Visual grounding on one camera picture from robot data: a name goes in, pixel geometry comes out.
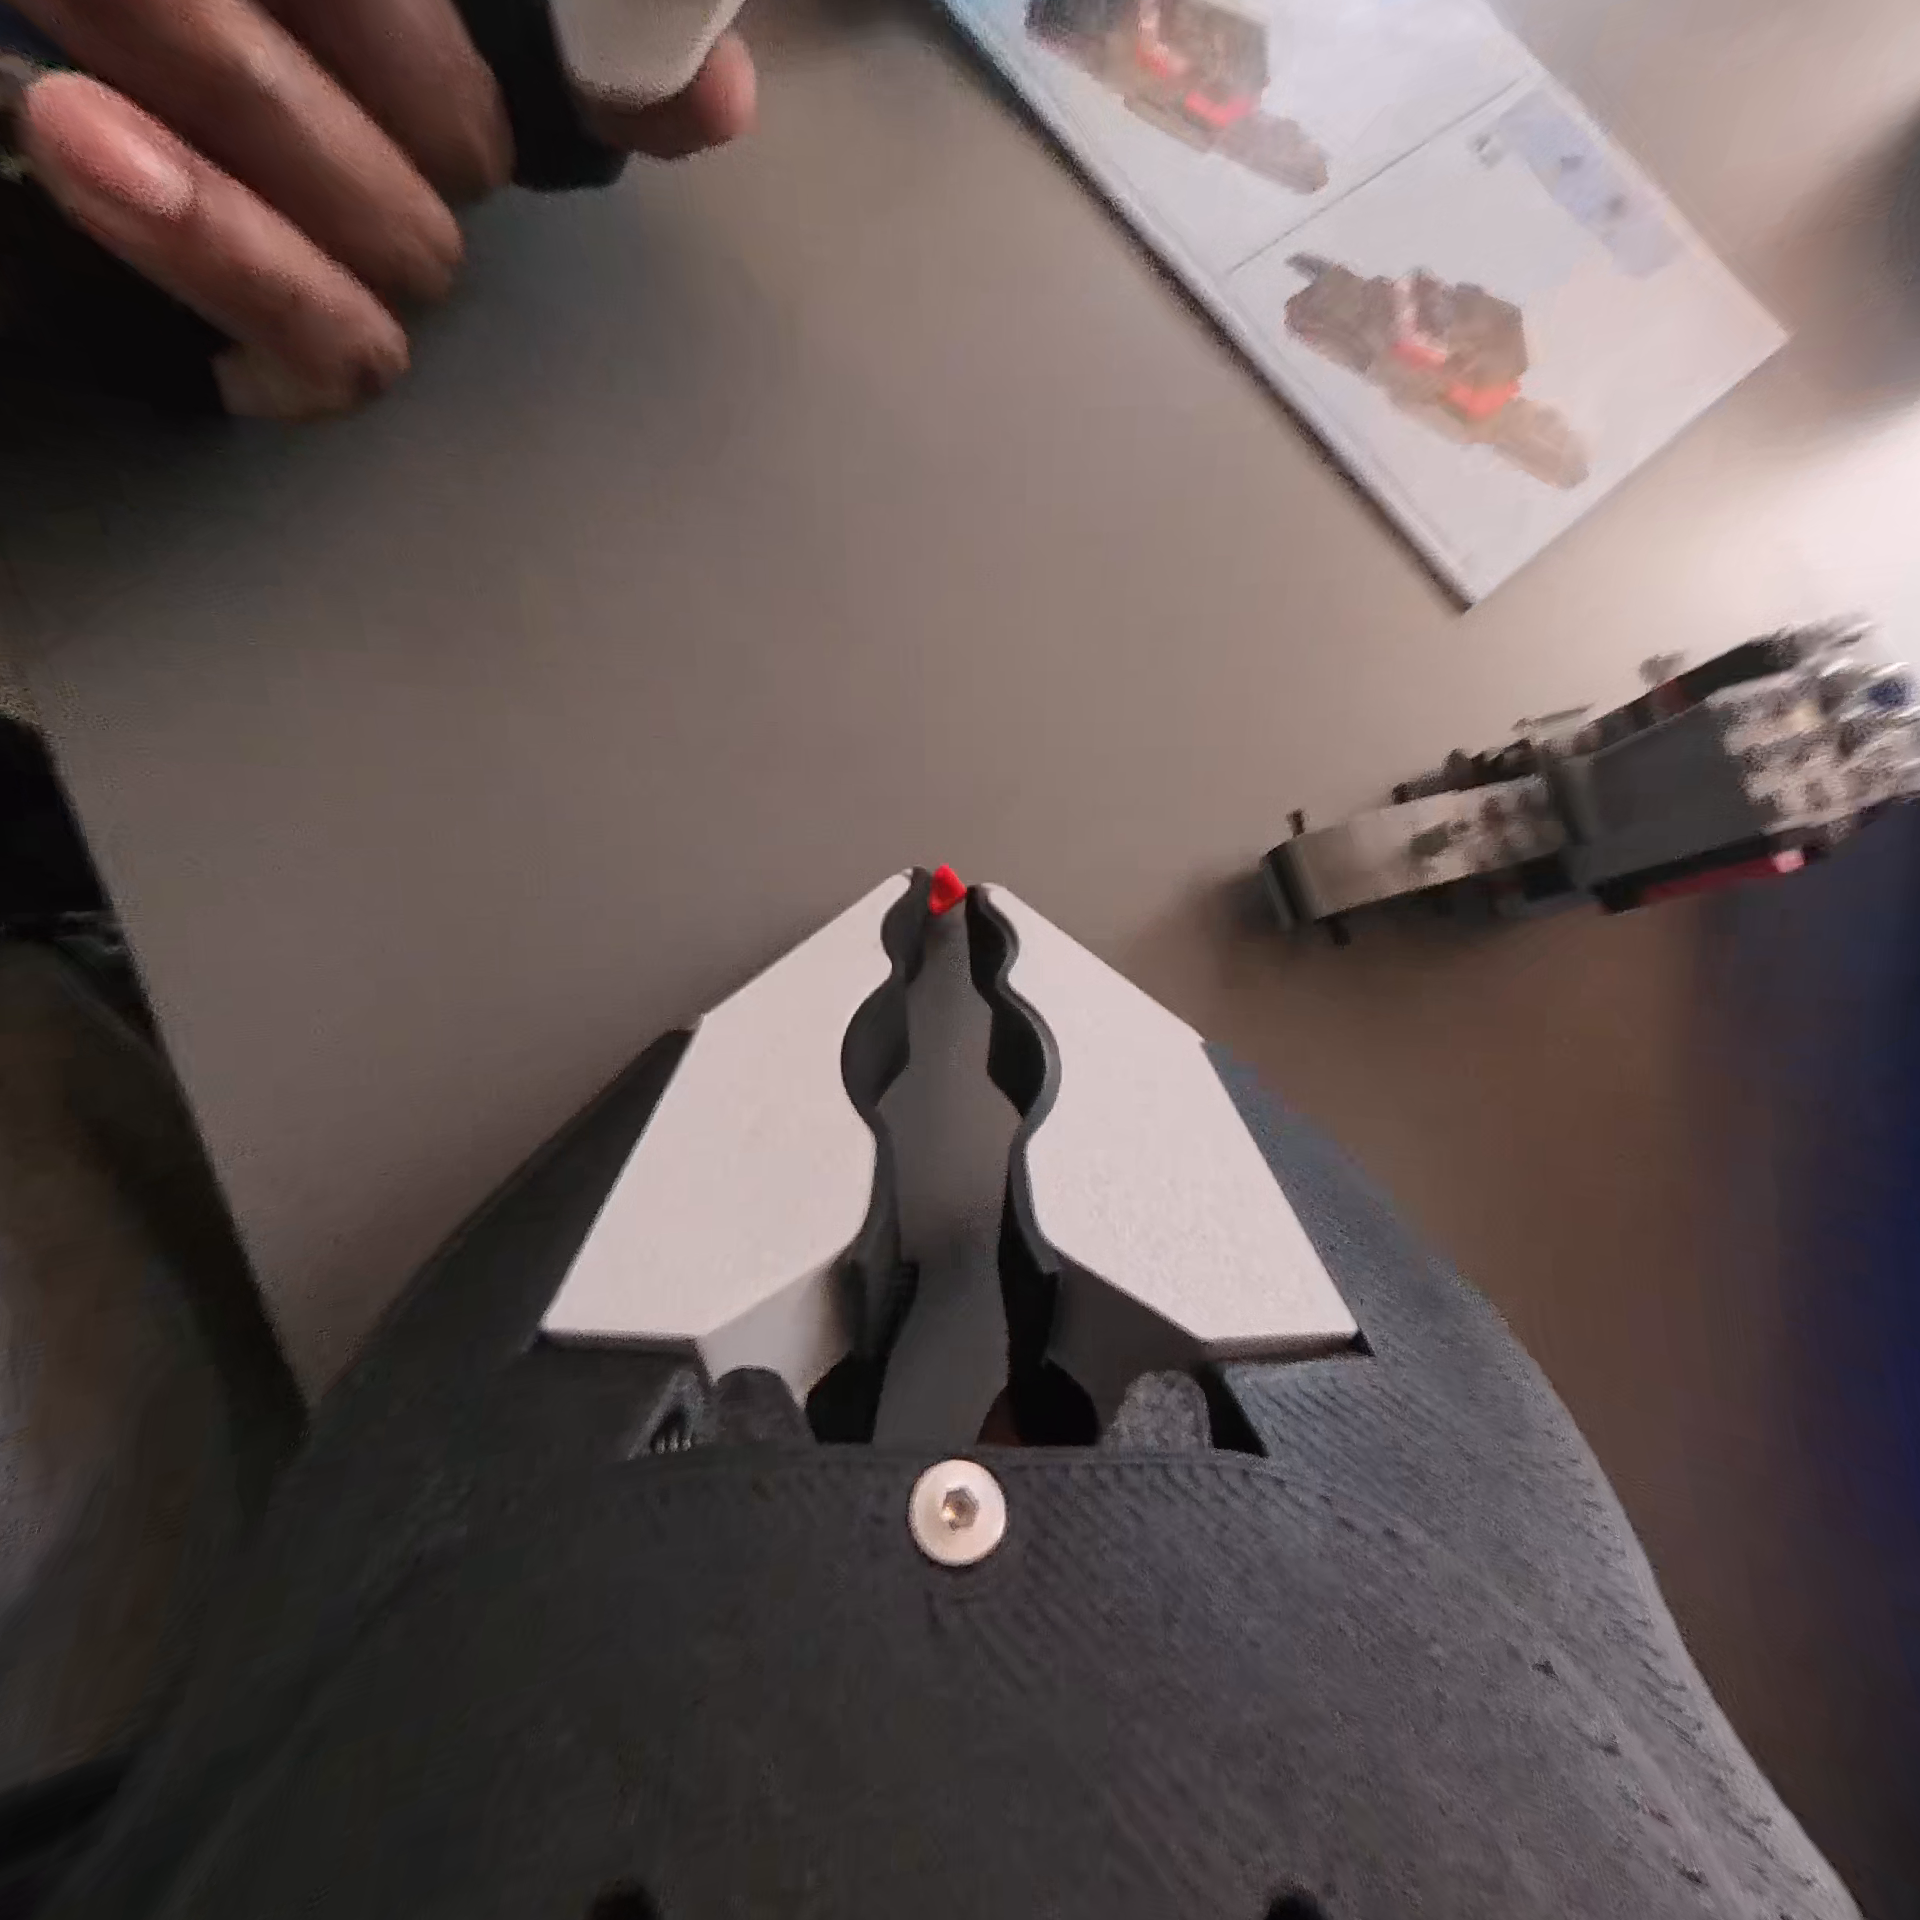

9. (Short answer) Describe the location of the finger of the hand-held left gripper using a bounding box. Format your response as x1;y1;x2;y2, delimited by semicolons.
546;0;752;105

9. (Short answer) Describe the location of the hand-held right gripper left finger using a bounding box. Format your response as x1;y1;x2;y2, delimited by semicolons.
537;867;932;1377

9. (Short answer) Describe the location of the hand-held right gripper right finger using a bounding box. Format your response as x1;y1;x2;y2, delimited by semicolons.
964;881;1364;1412

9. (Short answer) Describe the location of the toy brick vehicle model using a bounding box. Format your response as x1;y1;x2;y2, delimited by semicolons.
1260;615;1920;945

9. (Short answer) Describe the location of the grey desk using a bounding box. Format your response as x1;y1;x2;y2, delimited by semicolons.
0;0;1920;1652

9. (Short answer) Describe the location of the person's left hand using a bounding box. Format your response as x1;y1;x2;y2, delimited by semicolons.
0;0;760;422

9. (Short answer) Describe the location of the person's grey sweatshirt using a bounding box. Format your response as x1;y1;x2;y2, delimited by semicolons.
0;931;303;1800

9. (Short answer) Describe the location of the brick instruction booklet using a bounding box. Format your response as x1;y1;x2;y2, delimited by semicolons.
944;0;1795;608

